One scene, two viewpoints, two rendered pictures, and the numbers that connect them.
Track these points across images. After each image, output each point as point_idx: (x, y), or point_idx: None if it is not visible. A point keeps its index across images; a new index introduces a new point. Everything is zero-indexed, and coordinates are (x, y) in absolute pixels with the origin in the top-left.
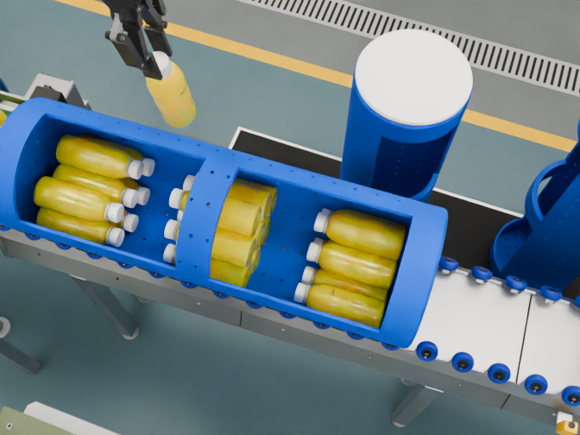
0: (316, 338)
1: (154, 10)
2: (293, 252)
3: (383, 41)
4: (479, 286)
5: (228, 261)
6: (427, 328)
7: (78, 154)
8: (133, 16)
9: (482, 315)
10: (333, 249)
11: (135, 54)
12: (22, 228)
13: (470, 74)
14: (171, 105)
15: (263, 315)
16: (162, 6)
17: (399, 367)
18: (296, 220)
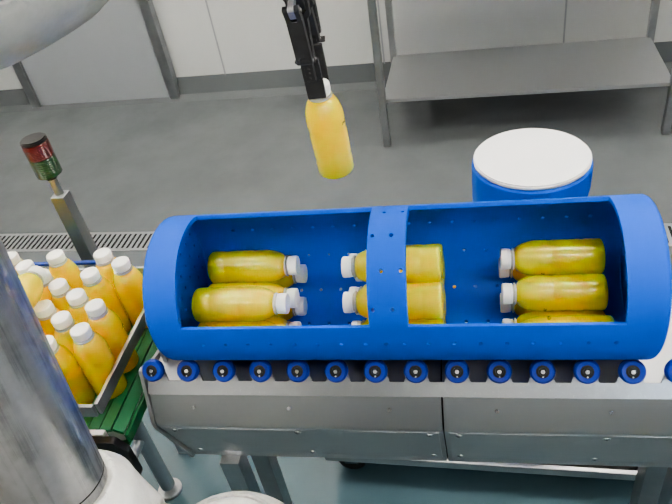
0: (539, 409)
1: (314, 16)
2: (479, 321)
3: (490, 142)
4: None
5: (422, 311)
6: (662, 358)
7: (232, 261)
8: (303, 0)
9: None
10: (530, 278)
11: (308, 41)
12: (183, 339)
13: (584, 143)
14: (334, 138)
15: (470, 394)
16: (318, 21)
17: (649, 415)
18: (471, 289)
